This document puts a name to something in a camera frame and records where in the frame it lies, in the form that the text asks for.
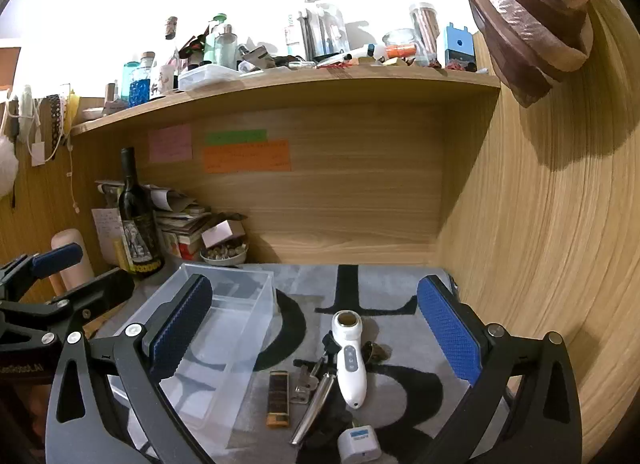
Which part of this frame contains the white fluffy item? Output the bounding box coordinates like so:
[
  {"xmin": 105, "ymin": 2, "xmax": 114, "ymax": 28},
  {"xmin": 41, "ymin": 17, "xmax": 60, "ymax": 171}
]
[{"xmin": 0, "ymin": 134, "xmax": 19, "ymax": 196}]

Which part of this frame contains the white plastic container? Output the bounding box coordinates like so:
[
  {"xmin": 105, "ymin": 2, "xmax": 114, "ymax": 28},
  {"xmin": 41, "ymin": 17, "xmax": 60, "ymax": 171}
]
[{"xmin": 178, "ymin": 64, "xmax": 242, "ymax": 92}]

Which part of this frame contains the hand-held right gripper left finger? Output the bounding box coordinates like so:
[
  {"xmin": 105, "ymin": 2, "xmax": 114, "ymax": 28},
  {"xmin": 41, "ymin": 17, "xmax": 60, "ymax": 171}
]
[{"xmin": 46, "ymin": 273, "xmax": 216, "ymax": 464}]

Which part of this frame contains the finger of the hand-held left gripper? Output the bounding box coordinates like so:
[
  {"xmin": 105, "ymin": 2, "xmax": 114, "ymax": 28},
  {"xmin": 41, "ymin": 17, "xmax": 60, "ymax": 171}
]
[
  {"xmin": 42, "ymin": 267, "xmax": 137, "ymax": 345},
  {"xmin": 0, "ymin": 243, "xmax": 84, "ymax": 301}
]

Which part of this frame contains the clear plastic packaging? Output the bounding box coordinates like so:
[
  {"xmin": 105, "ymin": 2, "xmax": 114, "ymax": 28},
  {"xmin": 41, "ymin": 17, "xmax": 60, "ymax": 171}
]
[{"xmin": 297, "ymin": 0, "xmax": 351, "ymax": 62}]

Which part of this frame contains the white charger plug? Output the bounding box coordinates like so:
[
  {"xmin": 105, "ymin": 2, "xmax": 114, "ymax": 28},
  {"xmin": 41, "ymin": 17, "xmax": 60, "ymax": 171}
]
[{"xmin": 337, "ymin": 423, "xmax": 382, "ymax": 464}]

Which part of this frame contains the green paper note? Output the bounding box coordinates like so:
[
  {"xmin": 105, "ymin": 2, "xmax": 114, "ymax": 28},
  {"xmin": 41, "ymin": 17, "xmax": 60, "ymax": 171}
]
[{"xmin": 205, "ymin": 129, "xmax": 268, "ymax": 146}]

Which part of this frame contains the corked glass bottle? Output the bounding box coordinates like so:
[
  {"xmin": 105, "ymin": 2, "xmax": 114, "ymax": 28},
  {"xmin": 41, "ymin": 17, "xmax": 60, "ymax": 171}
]
[{"xmin": 164, "ymin": 17, "xmax": 181, "ymax": 76}]

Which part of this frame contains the silver metal tool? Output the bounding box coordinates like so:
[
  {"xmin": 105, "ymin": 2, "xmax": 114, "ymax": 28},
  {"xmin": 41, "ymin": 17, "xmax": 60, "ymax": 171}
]
[{"xmin": 291, "ymin": 371, "xmax": 337, "ymax": 446}]

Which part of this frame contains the brown hanging hat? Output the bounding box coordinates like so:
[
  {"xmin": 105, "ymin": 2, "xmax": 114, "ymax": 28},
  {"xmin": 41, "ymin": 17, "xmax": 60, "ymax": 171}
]
[{"xmin": 460, "ymin": 0, "xmax": 608, "ymax": 108}]

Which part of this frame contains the orange paper note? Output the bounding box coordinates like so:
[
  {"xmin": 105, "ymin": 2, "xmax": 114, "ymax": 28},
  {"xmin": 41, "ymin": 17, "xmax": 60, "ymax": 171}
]
[{"xmin": 202, "ymin": 139, "xmax": 292, "ymax": 174}]

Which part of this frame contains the white handheld massager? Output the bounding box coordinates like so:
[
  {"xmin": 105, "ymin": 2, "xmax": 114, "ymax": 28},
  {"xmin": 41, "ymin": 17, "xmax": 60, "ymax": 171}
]
[{"xmin": 331, "ymin": 310, "xmax": 369, "ymax": 410}]

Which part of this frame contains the patterned ribbon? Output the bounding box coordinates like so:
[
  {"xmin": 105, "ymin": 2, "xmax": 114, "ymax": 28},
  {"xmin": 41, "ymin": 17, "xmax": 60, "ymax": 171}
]
[{"xmin": 47, "ymin": 94, "xmax": 69, "ymax": 146}]

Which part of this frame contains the white and orange tube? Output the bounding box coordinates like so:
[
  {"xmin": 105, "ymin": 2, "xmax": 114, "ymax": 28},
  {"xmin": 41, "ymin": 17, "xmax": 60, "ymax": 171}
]
[{"xmin": 350, "ymin": 43, "xmax": 417, "ymax": 64}]

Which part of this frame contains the grey mat with black letters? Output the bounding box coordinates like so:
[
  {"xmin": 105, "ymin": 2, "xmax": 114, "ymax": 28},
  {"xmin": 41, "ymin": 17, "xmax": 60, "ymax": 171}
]
[{"xmin": 95, "ymin": 263, "xmax": 511, "ymax": 464}]

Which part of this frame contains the brown lighter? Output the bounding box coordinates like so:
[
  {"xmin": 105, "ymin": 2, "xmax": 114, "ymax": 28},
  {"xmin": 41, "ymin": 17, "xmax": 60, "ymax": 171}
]
[{"xmin": 266, "ymin": 370, "xmax": 292, "ymax": 429}]

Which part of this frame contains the green glass bottle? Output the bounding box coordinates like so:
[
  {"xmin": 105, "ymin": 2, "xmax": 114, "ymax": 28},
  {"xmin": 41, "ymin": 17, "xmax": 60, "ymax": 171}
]
[{"xmin": 205, "ymin": 14, "xmax": 239, "ymax": 70}]

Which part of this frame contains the blue box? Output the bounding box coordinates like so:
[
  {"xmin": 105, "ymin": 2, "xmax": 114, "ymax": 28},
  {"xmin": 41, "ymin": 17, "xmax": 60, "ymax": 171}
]
[{"xmin": 444, "ymin": 23, "xmax": 476, "ymax": 70}]

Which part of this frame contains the pink paper note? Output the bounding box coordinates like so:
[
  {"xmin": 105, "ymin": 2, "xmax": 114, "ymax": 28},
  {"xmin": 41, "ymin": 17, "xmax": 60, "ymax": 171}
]
[{"xmin": 148, "ymin": 124, "xmax": 193, "ymax": 163}]

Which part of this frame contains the glass jar with blue contents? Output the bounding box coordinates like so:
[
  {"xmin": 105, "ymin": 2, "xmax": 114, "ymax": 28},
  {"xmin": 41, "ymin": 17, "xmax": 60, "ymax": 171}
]
[{"xmin": 129, "ymin": 52, "xmax": 157, "ymax": 108}]

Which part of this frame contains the beige mug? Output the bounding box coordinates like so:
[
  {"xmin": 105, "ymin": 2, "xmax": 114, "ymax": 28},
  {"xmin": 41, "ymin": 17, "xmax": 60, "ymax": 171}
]
[{"xmin": 49, "ymin": 228, "xmax": 95, "ymax": 296}]

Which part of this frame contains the clear plastic storage box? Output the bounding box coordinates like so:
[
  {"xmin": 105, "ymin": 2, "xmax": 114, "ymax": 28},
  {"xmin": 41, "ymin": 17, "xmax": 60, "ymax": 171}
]
[{"xmin": 107, "ymin": 263, "xmax": 277, "ymax": 462}]

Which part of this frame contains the dark wine bottle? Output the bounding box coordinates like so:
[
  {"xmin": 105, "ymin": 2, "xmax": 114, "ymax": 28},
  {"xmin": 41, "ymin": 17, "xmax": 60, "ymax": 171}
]
[{"xmin": 118, "ymin": 147, "xmax": 165, "ymax": 275}]

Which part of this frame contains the stack of books and papers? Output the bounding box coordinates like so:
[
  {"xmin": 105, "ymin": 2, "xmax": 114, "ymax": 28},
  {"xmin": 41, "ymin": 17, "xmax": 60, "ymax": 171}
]
[{"xmin": 97, "ymin": 179, "xmax": 217, "ymax": 260}]

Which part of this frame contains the bowl of small stones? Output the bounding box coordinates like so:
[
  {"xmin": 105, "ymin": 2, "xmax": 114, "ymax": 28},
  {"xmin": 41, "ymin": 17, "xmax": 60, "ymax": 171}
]
[{"xmin": 200, "ymin": 240, "xmax": 249, "ymax": 265}]

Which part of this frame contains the small cardboard box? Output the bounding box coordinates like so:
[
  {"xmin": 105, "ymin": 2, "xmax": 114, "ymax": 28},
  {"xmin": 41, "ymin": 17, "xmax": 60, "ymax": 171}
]
[{"xmin": 201, "ymin": 214, "xmax": 249, "ymax": 248}]

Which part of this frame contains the white handwritten paper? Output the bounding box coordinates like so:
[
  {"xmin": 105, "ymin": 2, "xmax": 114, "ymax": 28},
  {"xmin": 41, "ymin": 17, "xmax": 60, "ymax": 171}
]
[{"xmin": 91, "ymin": 208, "xmax": 124, "ymax": 266}]

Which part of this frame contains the tall jar of sticks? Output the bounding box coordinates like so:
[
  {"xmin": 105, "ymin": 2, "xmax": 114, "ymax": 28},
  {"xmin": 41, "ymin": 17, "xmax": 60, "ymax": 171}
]
[{"xmin": 409, "ymin": 3, "xmax": 444, "ymax": 68}]

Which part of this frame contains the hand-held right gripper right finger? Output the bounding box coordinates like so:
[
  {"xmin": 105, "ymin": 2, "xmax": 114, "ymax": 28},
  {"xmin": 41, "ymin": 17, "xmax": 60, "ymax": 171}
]
[{"xmin": 416, "ymin": 274, "xmax": 583, "ymax": 464}]

